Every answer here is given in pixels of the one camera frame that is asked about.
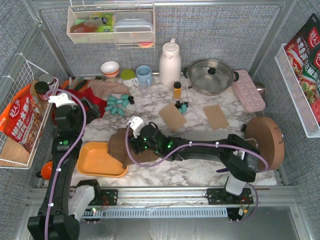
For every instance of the silver lidded jar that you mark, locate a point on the silver lidded jar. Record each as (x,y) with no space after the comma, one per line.
(49,79)

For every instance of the brown cloth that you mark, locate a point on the brown cloth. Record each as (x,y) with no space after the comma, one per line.
(117,149)

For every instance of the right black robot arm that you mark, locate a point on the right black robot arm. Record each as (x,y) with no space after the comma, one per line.
(238,156)

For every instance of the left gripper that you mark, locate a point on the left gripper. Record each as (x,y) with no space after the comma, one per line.
(89,110)

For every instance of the orange striped white bowl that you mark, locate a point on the orange striped white bowl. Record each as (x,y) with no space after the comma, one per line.
(110,69)

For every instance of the clear drinking glass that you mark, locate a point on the clear drinking glass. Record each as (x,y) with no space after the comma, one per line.
(144,88)

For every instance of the orange storage basket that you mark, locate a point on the orange storage basket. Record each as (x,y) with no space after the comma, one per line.
(94,160)

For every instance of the green lidded cup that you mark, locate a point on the green lidded cup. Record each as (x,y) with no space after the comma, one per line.
(128,78)

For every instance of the orange plate with utensils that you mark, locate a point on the orange plate with utensils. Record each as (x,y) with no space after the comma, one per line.
(79,84)

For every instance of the white thermos jug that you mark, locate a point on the white thermos jug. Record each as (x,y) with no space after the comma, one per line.
(170,63)

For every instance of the teal capsule numbered three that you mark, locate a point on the teal capsule numbered three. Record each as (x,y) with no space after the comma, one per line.
(119,101)

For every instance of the steel pot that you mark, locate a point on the steel pot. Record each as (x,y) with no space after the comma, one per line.
(210,77)

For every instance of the red snack bag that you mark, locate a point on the red snack bag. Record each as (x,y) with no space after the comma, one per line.
(19,121)

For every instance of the white side rack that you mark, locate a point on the white side rack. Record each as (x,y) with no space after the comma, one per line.
(301,105)

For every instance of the blue mug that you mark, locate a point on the blue mug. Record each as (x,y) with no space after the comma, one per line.
(144,75)

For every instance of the pink egg tray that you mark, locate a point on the pink egg tray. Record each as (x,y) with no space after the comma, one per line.
(247,93)

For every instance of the red noodle packets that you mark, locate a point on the red noodle packets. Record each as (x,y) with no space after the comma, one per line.
(303,52)

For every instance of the round wooden board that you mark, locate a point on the round wooden board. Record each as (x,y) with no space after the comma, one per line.
(263,133)

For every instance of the orange round lid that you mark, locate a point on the orange round lid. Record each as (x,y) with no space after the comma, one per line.
(46,171)

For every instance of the white wire basket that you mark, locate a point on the white wire basket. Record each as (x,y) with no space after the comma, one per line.
(12,154)

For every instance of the red satin cloth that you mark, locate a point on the red satin cloth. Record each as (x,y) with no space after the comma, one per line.
(61,97)

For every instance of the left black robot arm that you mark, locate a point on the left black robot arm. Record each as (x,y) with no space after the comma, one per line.
(59,215)

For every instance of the orange juice bottle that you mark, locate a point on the orange juice bottle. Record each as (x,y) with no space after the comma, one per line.
(177,90)

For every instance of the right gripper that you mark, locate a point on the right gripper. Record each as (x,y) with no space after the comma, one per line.
(135,144)

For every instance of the clear wall shelf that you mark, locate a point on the clear wall shelf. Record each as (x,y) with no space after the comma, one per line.
(93,24)

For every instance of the brown cork mat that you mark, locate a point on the brown cork mat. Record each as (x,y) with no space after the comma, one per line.
(172,117)
(215,117)

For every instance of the clear plastic food box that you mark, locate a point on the clear plastic food box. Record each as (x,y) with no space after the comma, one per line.
(133,26)

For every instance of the dark lidded jar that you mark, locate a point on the dark lidded jar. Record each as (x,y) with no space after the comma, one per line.
(41,88)

